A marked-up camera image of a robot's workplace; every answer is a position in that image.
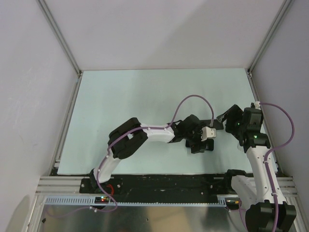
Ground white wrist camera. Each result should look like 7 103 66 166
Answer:
201 127 216 141
251 101 261 110

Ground aluminium frame post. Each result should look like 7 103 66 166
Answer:
247 0 295 77
36 0 82 77

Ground black phone case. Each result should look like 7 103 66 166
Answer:
200 119 224 130

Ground slotted cable duct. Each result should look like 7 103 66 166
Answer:
44 195 239 207

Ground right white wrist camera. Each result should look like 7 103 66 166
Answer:
251 101 261 110

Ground black smartphone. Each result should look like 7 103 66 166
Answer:
185 139 214 151

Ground left aluminium frame post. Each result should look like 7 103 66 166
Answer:
36 0 82 77

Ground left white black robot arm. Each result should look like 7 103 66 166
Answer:
90 115 213 193

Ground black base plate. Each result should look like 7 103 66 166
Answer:
79 174 235 201

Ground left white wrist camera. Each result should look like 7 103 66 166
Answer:
201 127 216 141

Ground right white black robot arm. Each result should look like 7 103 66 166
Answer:
217 101 296 232

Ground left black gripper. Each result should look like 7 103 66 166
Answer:
183 122 208 153

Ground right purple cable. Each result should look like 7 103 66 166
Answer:
239 102 295 232

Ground right aluminium frame post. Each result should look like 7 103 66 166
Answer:
247 0 295 77

